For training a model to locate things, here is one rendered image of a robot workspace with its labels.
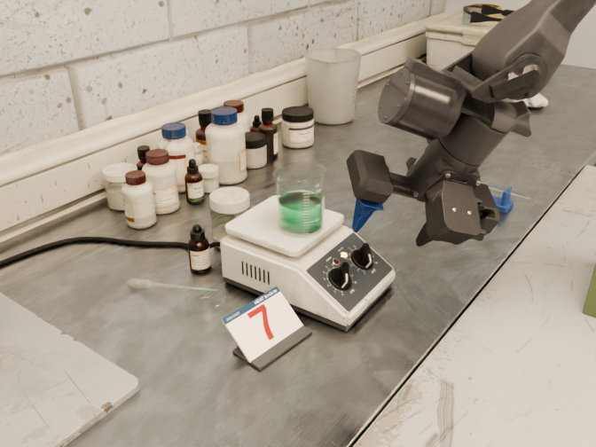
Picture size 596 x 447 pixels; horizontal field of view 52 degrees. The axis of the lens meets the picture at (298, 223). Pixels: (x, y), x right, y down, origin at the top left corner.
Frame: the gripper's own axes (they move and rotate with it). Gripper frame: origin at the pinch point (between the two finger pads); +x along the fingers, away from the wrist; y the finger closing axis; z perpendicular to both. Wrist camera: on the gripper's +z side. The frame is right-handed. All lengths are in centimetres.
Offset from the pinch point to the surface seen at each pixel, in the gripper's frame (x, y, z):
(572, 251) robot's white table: 3.1, 33.6, -5.1
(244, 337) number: 14.3, -15.1, 10.0
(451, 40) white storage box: 20, 55, -98
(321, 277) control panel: 9.5, -6.5, 3.2
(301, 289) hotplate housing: 11.6, -8.2, 3.9
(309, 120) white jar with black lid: 26, 7, -51
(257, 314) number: 13.8, -13.4, 7.0
